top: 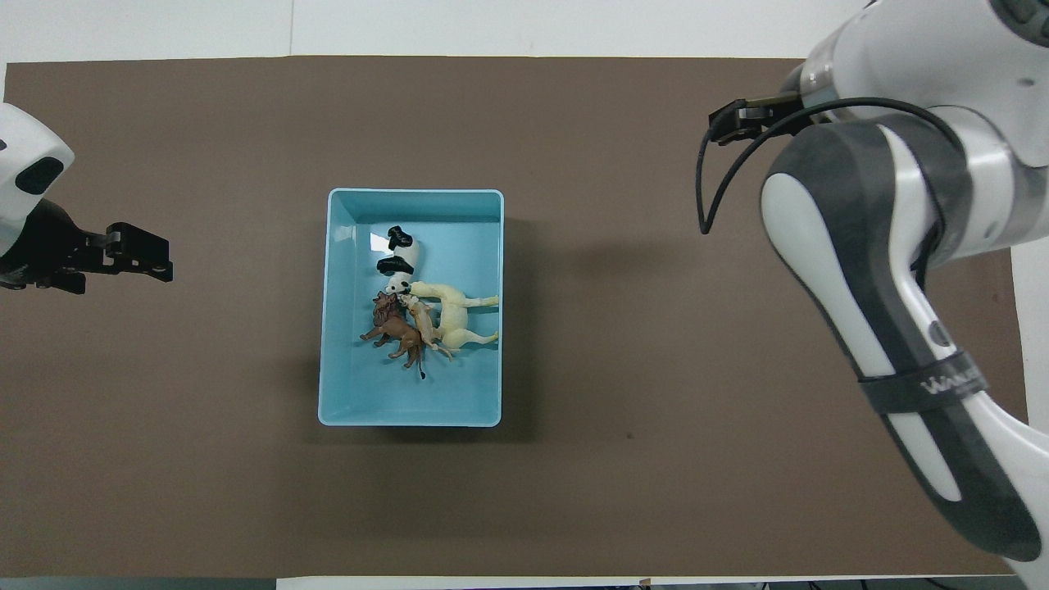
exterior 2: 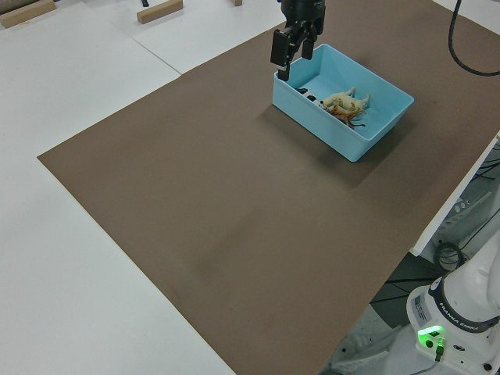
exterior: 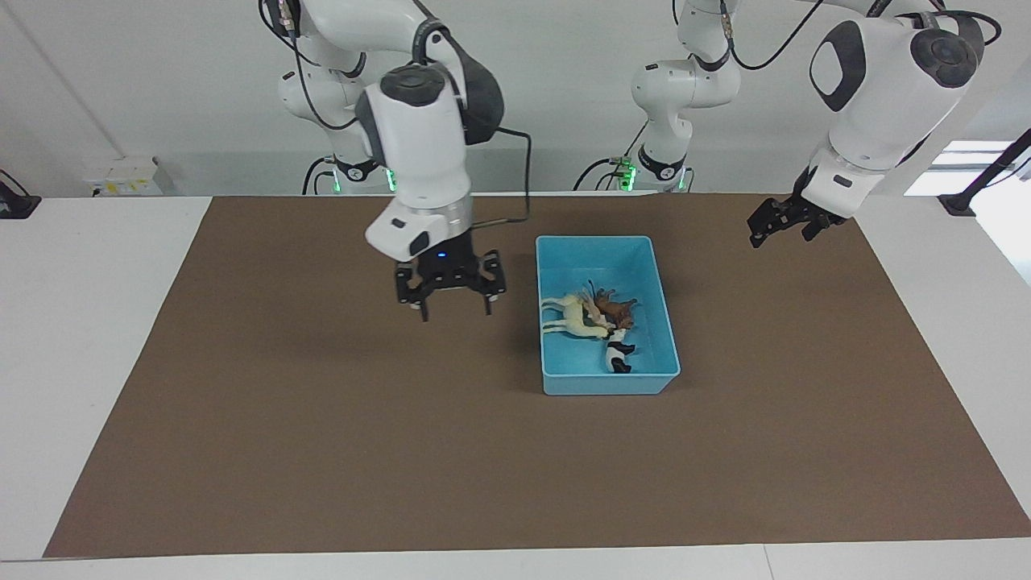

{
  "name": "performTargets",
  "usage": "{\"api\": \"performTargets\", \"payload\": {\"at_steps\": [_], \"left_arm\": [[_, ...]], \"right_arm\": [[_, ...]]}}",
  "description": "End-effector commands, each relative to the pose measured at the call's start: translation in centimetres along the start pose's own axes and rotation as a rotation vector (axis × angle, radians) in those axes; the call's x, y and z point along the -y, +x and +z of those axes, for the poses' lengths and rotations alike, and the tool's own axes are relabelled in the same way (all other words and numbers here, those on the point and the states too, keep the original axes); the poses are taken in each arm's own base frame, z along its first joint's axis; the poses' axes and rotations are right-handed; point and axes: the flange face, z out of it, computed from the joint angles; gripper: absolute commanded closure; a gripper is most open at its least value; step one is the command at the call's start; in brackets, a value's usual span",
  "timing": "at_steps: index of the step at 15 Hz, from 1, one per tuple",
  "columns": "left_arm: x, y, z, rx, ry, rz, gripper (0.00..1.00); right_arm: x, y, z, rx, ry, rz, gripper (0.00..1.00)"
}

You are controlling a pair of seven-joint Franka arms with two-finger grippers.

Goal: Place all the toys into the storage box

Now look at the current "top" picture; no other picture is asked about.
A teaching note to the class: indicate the cream horse toy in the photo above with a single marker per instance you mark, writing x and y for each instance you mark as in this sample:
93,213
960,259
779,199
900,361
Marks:
455,315

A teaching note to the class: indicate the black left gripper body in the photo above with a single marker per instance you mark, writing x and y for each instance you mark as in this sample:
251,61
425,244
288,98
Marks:
49,250

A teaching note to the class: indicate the brown table mat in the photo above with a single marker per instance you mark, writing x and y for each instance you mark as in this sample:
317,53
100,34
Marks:
615,328

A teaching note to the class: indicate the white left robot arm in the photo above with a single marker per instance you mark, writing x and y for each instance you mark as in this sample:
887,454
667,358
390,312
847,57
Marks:
20,164

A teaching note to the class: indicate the brown lion toy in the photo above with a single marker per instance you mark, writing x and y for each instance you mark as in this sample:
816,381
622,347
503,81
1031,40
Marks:
395,328

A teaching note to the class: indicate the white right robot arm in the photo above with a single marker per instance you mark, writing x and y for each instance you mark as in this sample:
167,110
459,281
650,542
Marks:
893,246

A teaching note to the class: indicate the blue plastic storage box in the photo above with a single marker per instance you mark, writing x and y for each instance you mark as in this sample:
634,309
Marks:
459,393

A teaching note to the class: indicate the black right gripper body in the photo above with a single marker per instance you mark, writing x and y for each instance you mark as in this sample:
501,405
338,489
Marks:
783,105

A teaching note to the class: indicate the black white panda toy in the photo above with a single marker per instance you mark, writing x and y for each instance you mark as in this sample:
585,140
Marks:
401,258

